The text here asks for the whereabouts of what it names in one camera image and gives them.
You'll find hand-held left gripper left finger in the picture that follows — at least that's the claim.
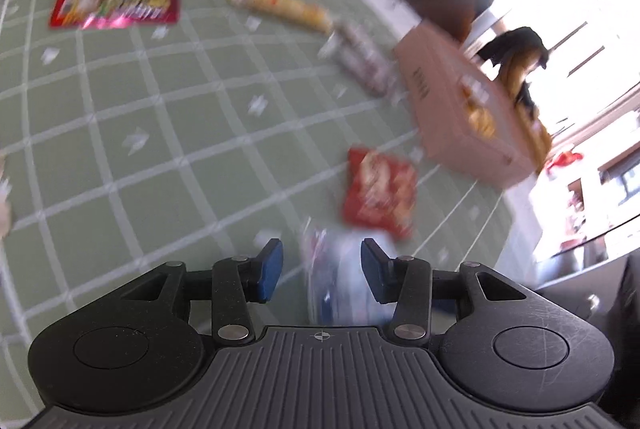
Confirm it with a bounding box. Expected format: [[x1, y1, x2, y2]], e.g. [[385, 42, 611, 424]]
[[112, 238, 284, 346]]

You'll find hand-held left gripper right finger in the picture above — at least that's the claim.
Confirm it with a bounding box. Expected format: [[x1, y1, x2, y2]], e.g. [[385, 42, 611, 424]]
[[361, 238, 531, 346]]

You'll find blue white snack packet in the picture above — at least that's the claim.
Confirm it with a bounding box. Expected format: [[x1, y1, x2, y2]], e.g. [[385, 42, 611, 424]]
[[300, 226, 401, 326]]

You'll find pink cardboard box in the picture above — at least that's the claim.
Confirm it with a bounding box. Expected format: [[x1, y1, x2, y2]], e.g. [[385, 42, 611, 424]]
[[392, 21, 547, 187]]

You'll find pile of assorted snack packets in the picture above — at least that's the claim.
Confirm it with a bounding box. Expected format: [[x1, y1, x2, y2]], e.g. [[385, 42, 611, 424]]
[[457, 76, 498, 140]]

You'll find brown white snack packet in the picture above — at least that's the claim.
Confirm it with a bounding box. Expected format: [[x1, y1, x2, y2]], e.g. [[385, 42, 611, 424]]
[[320, 21, 401, 98]]

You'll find long yellow snack packet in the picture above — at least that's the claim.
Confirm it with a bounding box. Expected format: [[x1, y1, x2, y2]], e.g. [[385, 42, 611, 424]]
[[224, 0, 335, 34]]

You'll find green checked tablecloth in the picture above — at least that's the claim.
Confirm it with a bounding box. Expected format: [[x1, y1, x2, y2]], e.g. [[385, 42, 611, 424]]
[[0, 0, 546, 429]]

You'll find black jacket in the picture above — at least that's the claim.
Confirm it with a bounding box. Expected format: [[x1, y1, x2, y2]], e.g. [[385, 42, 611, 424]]
[[477, 26, 549, 70]]

